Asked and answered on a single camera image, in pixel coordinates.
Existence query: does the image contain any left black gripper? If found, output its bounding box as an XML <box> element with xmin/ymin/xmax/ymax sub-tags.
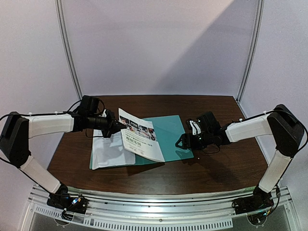
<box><xmin>88</xmin><ymin>111</ymin><xmax>127</xmax><ymax>138</ymax></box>

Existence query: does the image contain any teal plastic folder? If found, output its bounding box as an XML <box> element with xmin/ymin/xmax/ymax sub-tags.
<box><xmin>89</xmin><ymin>114</ymin><xmax>194</xmax><ymax>170</ymax></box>

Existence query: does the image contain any colour printed brochure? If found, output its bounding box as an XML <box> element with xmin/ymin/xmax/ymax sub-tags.
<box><xmin>118</xmin><ymin>108</ymin><xmax>165</xmax><ymax>163</ymax></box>

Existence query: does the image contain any white text paper sheet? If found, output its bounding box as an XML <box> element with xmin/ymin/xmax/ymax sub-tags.
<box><xmin>90</xmin><ymin>130</ymin><xmax>136</xmax><ymax>170</ymax></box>

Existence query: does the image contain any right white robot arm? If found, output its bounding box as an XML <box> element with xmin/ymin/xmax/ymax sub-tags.
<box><xmin>175</xmin><ymin>104</ymin><xmax>308</xmax><ymax>210</ymax></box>

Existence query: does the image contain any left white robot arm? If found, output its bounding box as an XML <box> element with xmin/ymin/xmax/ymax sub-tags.
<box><xmin>0</xmin><ymin>111</ymin><xmax>125</xmax><ymax>209</ymax></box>

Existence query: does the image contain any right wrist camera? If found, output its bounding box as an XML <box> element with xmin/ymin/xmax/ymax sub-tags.
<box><xmin>196</xmin><ymin>111</ymin><xmax>221</xmax><ymax>133</ymax></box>

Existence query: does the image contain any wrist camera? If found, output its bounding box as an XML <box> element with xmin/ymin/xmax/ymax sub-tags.
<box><xmin>196</xmin><ymin>111</ymin><xmax>221</xmax><ymax>133</ymax></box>
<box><xmin>78</xmin><ymin>95</ymin><xmax>99</xmax><ymax>116</ymax></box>

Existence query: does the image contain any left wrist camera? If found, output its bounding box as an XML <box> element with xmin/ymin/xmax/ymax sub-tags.
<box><xmin>78</xmin><ymin>95</ymin><xmax>99</xmax><ymax>116</ymax></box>

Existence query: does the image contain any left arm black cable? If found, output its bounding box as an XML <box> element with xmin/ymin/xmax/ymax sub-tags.
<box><xmin>0</xmin><ymin>100</ymin><xmax>82</xmax><ymax>121</ymax></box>

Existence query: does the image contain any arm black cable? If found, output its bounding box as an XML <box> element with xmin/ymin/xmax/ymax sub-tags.
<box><xmin>0</xmin><ymin>100</ymin><xmax>82</xmax><ymax>121</ymax></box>
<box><xmin>274</xmin><ymin>108</ymin><xmax>308</xmax><ymax>154</ymax></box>

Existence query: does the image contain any aluminium front rail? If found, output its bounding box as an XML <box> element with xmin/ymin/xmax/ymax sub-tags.
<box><xmin>27</xmin><ymin>185</ymin><xmax>293</xmax><ymax>218</ymax></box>

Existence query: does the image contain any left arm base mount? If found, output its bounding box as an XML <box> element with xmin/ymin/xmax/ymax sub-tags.
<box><xmin>47</xmin><ymin>193</ymin><xmax>89</xmax><ymax>214</ymax></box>

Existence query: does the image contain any left aluminium corner post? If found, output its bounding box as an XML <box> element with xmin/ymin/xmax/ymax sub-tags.
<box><xmin>55</xmin><ymin>0</ymin><xmax>82</xmax><ymax>100</ymax></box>

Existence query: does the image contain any aluminium corner post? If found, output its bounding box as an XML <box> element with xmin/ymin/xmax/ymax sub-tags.
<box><xmin>235</xmin><ymin>0</ymin><xmax>264</xmax><ymax>103</ymax></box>
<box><xmin>55</xmin><ymin>0</ymin><xmax>82</xmax><ymax>100</ymax></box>

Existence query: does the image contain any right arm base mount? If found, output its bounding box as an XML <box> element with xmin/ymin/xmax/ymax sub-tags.
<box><xmin>231</xmin><ymin>192</ymin><xmax>280</xmax><ymax>217</ymax></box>

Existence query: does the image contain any perforated metal cable tray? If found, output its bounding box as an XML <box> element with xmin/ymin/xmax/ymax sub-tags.
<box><xmin>28</xmin><ymin>205</ymin><xmax>234</xmax><ymax>231</ymax></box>

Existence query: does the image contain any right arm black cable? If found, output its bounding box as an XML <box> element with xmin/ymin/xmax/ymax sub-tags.
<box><xmin>274</xmin><ymin>108</ymin><xmax>308</xmax><ymax>154</ymax></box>

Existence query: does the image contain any right aluminium corner post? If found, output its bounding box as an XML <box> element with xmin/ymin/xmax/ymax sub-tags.
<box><xmin>235</xmin><ymin>0</ymin><xmax>264</xmax><ymax>103</ymax></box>

